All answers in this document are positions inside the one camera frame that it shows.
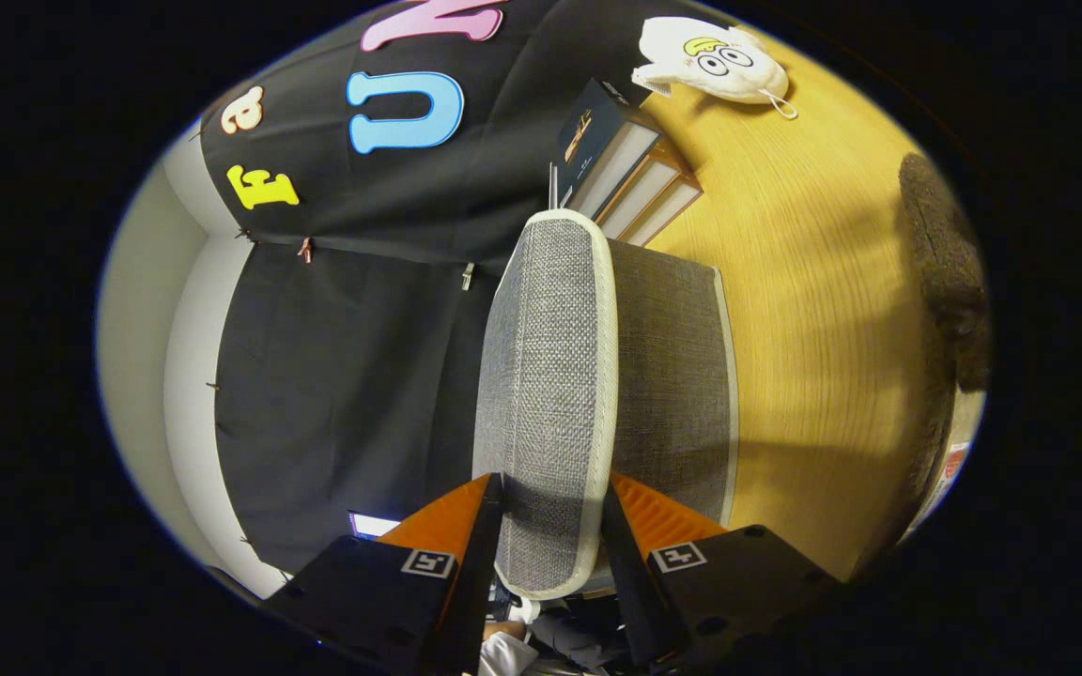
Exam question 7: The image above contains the brown cover book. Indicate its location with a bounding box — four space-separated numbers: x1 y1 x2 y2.
626 169 704 248
595 141 683 236

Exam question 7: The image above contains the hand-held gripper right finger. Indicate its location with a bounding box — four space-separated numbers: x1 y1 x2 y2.
600 472 847 672

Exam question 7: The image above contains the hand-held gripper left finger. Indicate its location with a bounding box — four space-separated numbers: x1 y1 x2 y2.
259 472 506 676

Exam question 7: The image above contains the grey fabric storage box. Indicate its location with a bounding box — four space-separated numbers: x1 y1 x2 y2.
472 209 739 602

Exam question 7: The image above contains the lit screen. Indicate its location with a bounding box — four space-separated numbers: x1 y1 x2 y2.
350 512 403 543

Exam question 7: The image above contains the dark blue book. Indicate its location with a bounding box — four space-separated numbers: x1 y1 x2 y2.
555 79 662 219

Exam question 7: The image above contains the person's clothing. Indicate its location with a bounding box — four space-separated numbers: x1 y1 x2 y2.
483 601 636 676

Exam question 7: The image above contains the white cartoon plush toy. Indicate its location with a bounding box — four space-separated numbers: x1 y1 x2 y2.
632 16 798 120

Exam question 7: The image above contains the black backdrop cloth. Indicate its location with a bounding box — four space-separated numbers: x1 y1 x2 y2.
198 0 692 574

